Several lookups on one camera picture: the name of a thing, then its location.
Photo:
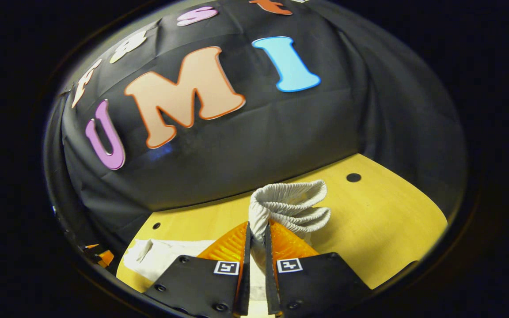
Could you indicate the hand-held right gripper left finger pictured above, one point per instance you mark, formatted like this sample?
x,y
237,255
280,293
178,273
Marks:
x,y
245,274

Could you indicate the white jeans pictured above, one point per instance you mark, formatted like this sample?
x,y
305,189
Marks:
x,y
290,198

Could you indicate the black backdrop cloth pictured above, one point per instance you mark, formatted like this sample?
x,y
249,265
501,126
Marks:
x,y
259,145

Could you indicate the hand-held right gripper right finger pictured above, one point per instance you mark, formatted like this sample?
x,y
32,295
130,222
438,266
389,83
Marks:
x,y
270,274

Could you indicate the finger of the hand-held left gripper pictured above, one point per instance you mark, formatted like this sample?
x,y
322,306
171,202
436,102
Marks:
x,y
106,258
92,246

